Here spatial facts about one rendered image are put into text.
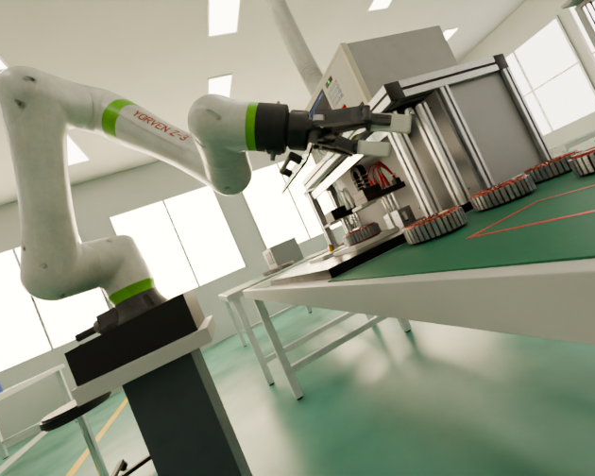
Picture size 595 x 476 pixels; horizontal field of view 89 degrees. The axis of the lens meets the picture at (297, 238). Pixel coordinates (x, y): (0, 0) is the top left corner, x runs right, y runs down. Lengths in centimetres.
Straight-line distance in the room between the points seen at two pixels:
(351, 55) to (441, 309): 81
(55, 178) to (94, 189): 517
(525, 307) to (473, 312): 5
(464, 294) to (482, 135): 73
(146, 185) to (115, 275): 498
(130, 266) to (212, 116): 53
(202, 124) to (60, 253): 47
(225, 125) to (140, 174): 542
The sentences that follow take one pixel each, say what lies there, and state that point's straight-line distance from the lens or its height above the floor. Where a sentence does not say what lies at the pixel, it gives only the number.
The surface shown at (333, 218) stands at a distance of 112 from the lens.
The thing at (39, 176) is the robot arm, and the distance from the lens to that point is 89.
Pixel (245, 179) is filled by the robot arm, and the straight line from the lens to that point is 71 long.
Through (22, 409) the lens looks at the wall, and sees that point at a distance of 623.
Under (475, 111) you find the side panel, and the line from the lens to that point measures 102.
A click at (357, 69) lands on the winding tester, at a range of 100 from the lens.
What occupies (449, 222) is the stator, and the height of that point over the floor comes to 77.
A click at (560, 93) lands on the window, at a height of 154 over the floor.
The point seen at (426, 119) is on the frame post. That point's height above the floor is 100.
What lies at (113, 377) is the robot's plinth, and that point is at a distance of 90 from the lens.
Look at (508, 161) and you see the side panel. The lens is 103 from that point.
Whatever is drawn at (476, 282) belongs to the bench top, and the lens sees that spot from 29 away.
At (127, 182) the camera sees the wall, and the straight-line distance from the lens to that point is 598.
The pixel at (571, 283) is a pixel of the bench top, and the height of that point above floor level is 74.
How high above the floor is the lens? 83
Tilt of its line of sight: 3 degrees up
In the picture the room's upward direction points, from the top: 24 degrees counter-clockwise
